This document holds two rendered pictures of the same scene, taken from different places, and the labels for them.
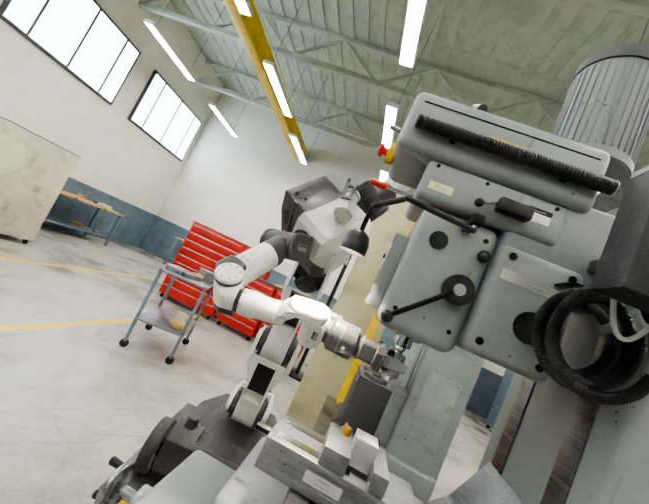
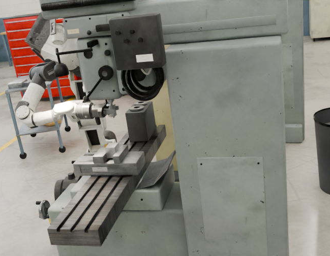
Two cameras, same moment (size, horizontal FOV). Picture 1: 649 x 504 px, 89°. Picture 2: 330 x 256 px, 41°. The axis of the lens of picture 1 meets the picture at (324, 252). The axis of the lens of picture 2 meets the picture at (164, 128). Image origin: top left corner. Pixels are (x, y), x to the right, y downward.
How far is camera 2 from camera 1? 162 cm
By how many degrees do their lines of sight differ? 26
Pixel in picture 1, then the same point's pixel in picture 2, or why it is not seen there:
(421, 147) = (53, 17)
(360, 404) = (133, 126)
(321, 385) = (165, 110)
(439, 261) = (93, 63)
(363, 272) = not seen: hidden behind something
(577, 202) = (127, 8)
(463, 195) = (84, 29)
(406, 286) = (88, 81)
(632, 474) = (175, 115)
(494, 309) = not seen: hidden behind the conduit
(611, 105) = not seen: outside the picture
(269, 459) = (78, 170)
